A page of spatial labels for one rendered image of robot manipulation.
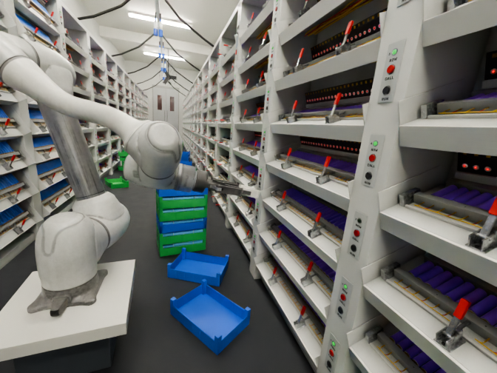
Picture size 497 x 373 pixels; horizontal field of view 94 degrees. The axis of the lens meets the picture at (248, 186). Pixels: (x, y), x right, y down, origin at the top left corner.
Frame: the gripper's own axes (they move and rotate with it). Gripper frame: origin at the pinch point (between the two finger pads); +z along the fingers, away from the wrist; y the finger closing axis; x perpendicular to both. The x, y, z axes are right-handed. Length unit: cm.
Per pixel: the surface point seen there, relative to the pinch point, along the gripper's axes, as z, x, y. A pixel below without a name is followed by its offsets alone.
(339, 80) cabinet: 28, 52, -9
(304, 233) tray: 21.1, -8.8, 10.9
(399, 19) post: 8, 50, 34
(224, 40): 0, 105, -171
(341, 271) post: 20.9, -10.3, 32.1
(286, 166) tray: 18.1, 12.0, -11.4
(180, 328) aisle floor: -11, -65, -5
